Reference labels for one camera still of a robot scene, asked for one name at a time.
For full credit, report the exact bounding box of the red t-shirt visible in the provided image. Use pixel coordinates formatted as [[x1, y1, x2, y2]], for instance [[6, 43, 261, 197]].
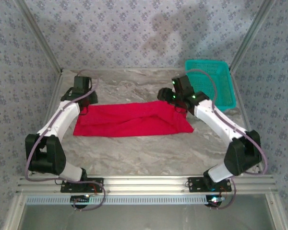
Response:
[[72, 100, 194, 138]]

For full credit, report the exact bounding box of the teal plastic basket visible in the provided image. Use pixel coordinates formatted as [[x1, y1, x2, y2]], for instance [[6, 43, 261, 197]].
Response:
[[184, 59, 237, 112]]

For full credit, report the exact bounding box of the aluminium frame post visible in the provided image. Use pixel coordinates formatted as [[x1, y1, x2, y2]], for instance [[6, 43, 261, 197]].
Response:
[[229, 0, 278, 71], [14, 0, 63, 74]]

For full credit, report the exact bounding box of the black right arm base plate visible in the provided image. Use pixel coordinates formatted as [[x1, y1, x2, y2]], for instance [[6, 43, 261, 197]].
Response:
[[187, 176, 232, 193]]

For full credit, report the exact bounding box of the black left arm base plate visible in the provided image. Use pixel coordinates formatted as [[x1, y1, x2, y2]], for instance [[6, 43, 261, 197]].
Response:
[[60, 177, 105, 194]]

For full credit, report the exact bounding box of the aluminium mounting rail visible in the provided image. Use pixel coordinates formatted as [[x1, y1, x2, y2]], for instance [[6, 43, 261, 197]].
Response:
[[16, 174, 278, 194]]

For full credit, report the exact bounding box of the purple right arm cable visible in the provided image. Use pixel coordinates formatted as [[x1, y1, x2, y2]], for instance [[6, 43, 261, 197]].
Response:
[[185, 69, 268, 211]]

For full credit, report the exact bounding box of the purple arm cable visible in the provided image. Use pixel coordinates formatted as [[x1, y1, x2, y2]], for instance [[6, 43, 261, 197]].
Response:
[[25, 69, 107, 213], [185, 69, 268, 211]]

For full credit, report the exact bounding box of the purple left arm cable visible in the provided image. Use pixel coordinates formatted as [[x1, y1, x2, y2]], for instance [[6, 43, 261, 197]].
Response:
[[25, 69, 107, 213]]

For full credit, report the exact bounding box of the slotted grey cable duct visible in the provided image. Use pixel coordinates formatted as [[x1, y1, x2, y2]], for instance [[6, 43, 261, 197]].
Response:
[[25, 194, 223, 206]]

